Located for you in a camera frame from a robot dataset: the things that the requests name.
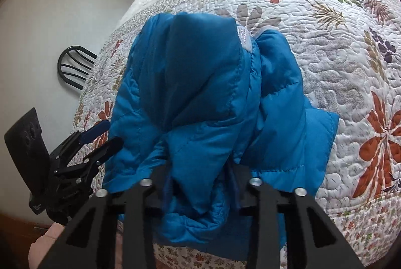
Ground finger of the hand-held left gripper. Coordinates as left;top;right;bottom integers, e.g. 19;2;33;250
50;120;110;163
55;137;124;182

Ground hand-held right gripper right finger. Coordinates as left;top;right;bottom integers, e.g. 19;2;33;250
232;167;365;269

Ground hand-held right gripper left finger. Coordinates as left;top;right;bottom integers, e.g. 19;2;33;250
38;166;170;269

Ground blue puffer jacket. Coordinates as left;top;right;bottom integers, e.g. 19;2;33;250
102;12;340;257

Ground person's left forearm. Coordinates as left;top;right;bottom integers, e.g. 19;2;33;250
28;222;68;269

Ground black metal chair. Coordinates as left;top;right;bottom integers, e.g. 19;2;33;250
57;45;98;90

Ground floral quilted bedspread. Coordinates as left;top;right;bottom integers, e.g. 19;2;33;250
72;0;401;269

